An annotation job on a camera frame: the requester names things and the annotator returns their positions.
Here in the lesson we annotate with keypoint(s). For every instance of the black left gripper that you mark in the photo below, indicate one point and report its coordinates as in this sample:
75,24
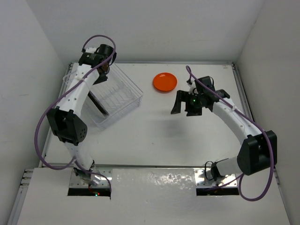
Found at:
100,79

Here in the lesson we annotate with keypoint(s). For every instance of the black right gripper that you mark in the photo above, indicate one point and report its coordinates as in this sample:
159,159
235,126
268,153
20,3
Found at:
184,96

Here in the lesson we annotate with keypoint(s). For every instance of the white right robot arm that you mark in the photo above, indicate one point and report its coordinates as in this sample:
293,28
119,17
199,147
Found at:
258,151

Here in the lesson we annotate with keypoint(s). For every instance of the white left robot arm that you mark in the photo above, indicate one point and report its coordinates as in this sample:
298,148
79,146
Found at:
65,118

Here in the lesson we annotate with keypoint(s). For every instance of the white front cover board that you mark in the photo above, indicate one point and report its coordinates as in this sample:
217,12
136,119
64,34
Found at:
143,197

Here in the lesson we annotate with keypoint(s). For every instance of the clear wire dish rack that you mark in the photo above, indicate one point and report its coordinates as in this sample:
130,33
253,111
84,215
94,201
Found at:
118,95

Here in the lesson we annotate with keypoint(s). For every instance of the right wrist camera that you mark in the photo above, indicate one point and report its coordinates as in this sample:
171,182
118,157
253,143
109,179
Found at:
207,81

